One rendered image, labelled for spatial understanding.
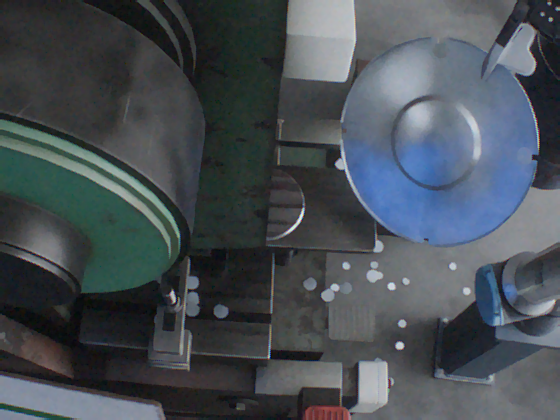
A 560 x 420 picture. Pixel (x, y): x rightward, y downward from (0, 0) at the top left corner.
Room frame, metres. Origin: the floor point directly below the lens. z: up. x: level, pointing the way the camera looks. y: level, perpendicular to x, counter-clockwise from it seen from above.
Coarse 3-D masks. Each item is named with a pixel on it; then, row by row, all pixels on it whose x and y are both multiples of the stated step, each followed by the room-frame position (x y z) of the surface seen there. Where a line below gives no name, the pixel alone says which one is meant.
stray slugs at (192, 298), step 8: (376, 248) 0.42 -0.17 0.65; (368, 272) 0.37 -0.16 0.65; (376, 272) 0.38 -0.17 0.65; (192, 280) 0.29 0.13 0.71; (312, 280) 0.35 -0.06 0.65; (192, 288) 0.28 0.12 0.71; (312, 288) 0.33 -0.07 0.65; (344, 288) 0.34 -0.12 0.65; (192, 296) 0.27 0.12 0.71; (328, 296) 0.32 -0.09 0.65; (192, 304) 0.25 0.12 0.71; (192, 312) 0.24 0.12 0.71; (216, 312) 0.25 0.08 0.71; (224, 312) 0.25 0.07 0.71
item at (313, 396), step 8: (304, 392) 0.14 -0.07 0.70; (312, 392) 0.14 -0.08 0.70; (320, 392) 0.15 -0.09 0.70; (328, 392) 0.15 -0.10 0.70; (336, 392) 0.15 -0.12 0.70; (304, 400) 0.13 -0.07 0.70; (312, 400) 0.13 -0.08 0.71; (320, 400) 0.13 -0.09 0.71; (328, 400) 0.13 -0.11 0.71; (336, 400) 0.14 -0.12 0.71
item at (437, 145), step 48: (432, 48) 0.55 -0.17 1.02; (480, 48) 0.53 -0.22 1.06; (384, 96) 0.52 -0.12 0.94; (432, 96) 0.50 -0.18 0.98; (480, 96) 0.49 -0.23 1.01; (384, 144) 0.47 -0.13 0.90; (432, 144) 0.45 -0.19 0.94; (480, 144) 0.44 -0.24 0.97; (528, 144) 0.43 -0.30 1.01; (384, 192) 0.41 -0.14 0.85; (432, 192) 0.40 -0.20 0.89; (480, 192) 0.39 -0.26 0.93; (432, 240) 0.35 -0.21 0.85
